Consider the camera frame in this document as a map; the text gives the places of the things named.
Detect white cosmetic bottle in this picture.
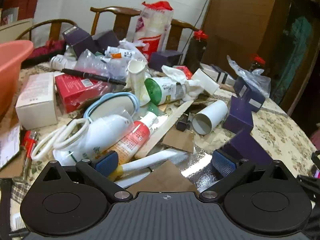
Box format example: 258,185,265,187
49,54,77,71

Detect silver foil sheet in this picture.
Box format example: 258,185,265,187
150,144,227,189

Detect bagged stack of paper cups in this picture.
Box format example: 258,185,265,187
133,1,174,61

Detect black marker pen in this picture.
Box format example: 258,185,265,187
61,68,127,86

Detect round-back wooden chair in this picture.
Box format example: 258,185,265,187
15,19,78,43

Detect large purple box, white label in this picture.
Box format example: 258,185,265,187
62,26,97,58

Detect plaid cloth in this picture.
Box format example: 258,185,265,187
10,176,35,204

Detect dark bottle with red cap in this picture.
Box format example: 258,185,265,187
184,29,208,74
248,54,271,78

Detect crumpled white paper cup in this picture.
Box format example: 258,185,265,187
126,58,151,107

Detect white cup with orange label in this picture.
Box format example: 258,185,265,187
104,46,137,61

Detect red pen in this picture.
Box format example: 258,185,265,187
20,129,38,161

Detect red and white printed box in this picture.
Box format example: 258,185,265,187
0,7,20,27

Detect small purple cardboard box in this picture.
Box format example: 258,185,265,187
149,50,183,72

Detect flat brown cardboard piece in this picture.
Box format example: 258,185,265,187
161,124,196,154

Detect white printed paper sheet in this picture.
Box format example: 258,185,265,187
0,123,21,170

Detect green trash bag roll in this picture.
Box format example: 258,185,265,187
144,77,187,106

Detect small red packet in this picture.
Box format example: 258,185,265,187
174,65,193,78

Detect red cardboard box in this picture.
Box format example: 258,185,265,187
54,73,112,113

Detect floral cloth desktop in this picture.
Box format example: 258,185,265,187
0,62,318,205

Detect teal hanging garment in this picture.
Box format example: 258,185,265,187
271,16,313,105

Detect straight-back wooden chair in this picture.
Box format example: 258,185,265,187
90,6,200,53

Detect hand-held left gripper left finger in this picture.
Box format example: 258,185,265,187
37,151,133,202

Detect white bottle with green print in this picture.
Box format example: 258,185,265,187
52,114,135,166

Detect white cardboard box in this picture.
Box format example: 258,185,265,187
191,68,220,96

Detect large brown cardboard piece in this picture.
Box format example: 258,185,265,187
125,160,200,196

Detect black wall cable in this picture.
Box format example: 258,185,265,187
184,0,217,53

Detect crumpled white tissue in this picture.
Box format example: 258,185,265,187
161,65,202,102

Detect white cabinet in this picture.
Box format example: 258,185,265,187
0,17,33,43

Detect brown wooden wardrobe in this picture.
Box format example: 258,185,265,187
200,0,298,105

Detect white lid with blue rim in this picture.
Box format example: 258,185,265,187
83,92,140,122

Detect wide white cardboard tube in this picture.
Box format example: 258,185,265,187
192,99,229,136

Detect crumpled clear plastic bag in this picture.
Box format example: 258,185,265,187
227,54,272,98

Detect navy box with white labels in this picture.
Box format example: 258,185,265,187
233,76,266,113

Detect white plastic bag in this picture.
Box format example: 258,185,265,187
119,39,150,63

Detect red and white tube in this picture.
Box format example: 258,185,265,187
107,111,157,166

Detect dark red cloth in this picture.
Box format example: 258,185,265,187
25,38,67,61

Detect white and navy box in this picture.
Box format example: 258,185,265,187
200,63,236,85

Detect white and pink box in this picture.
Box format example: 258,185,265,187
15,72,60,130

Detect white looped cord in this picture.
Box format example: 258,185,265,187
31,118,91,161

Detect pink plastic basin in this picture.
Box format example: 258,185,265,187
0,40,34,120

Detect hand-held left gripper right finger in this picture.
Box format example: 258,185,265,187
199,149,297,202

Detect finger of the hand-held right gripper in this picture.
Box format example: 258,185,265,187
297,175,320,202

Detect small black cap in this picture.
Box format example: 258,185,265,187
176,114,192,132

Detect cream paper strip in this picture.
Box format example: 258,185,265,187
134,100,194,159

